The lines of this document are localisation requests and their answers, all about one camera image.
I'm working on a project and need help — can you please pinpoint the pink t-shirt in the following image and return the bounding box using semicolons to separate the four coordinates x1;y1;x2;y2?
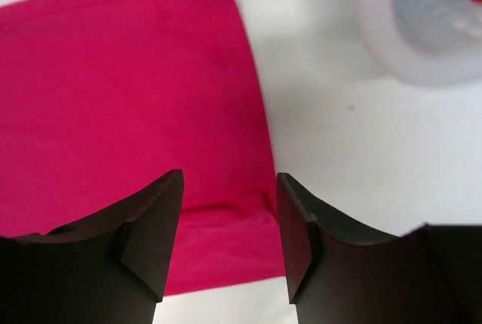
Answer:
1;0;284;295

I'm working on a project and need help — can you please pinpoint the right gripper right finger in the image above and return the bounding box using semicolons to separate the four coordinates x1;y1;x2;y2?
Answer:
276;173;481;323

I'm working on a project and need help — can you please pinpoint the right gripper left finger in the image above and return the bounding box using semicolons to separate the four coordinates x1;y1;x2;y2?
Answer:
1;169;185;323

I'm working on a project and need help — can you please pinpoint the white plastic basket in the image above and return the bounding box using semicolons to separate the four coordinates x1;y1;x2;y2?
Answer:
356;0;481;87

